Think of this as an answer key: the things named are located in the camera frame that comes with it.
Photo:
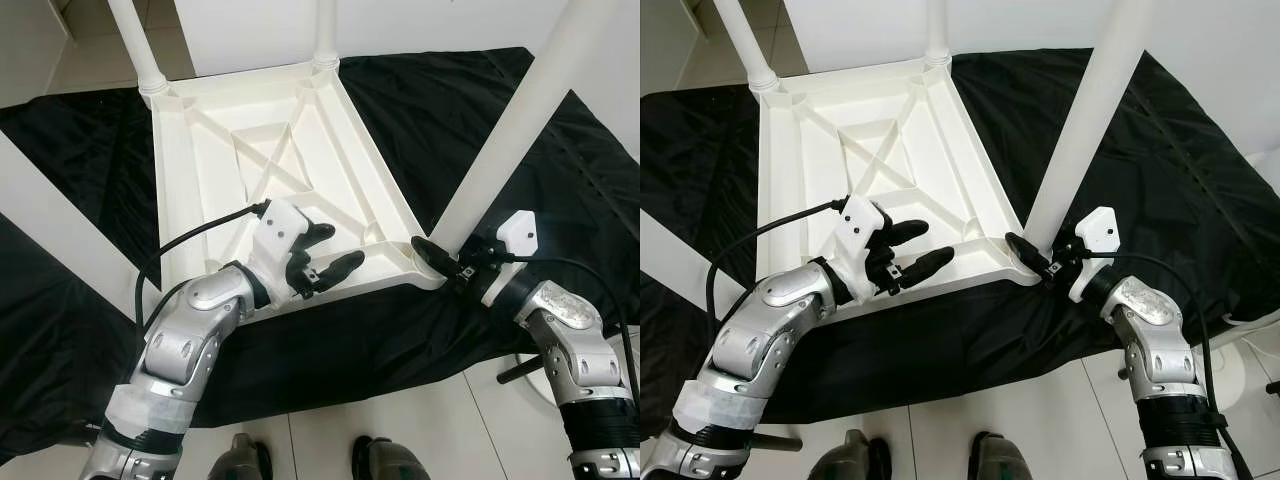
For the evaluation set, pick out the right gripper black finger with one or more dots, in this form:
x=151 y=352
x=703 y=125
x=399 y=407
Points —
x=436 y=255
x=1029 y=251

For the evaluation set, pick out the white plastic table top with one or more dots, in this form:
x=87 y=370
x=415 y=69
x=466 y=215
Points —
x=200 y=180
x=800 y=180

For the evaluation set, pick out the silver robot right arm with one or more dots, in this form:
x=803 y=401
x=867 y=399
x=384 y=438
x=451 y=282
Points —
x=1150 y=330
x=570 y=340

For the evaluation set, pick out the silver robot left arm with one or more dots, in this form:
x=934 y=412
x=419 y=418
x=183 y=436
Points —
x=760 y=340
x=180 y=340

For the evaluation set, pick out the black metal table leg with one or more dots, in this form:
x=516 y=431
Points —
x=775 y=442
x=520 y=372

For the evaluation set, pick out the black cloth table cover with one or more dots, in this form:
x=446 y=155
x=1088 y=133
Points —
x=1180 y=150
x=420 y=120

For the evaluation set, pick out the grey robot left foot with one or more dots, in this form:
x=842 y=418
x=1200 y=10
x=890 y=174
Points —
x=850 y=460
x=240 y=460

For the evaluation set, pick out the grey robot foot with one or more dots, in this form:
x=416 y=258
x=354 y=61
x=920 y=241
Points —
x=240 y=460
x=850 y=460
x=1000 y=462
x=388 y=462

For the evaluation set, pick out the white round fan base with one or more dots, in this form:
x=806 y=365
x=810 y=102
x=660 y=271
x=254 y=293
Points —
x=1228 y=375

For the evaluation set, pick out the grey robot right foot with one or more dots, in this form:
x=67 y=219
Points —
x=388 y=462
x=1000 y=462

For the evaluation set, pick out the white bent tube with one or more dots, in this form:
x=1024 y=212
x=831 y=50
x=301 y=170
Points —
x=1255 y=325

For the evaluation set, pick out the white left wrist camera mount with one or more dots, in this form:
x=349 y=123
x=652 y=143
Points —
x=858 y=230
x=275 y=235

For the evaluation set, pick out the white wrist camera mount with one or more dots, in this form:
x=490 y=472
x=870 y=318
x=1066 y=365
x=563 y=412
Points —
x=1100 y=232
x=275 y=235
x=518 y=235
x=858 y=230

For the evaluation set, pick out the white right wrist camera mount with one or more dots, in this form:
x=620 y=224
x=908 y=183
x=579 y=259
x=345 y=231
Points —
x=1100 y=232
x=518 y=235

